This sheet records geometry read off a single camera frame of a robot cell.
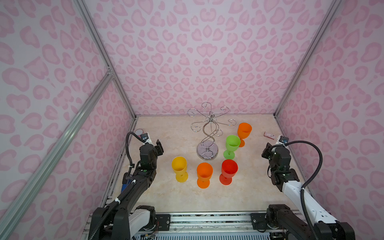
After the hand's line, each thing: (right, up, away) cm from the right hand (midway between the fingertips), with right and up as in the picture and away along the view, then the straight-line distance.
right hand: (271, 143), depth 82 cm
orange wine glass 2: (-11, +7, +11) cm, 17 cm away
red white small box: (+11, +3, +24) cm, 27 cm away
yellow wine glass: (-51, -12, 0) cm, 52 cm away
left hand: (-65, +2, +2) cm, 65 cm away
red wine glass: (-24, -12, -6) cm, 28 cm away
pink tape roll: (-82, +5, +23) cm, 85 cm away
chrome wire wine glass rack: (-34, -6, +16) cm, 38 cm away
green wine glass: (-20, -1, +8) cm, 21 cm away
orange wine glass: (-37, -14, -6) cm, 40 cm away
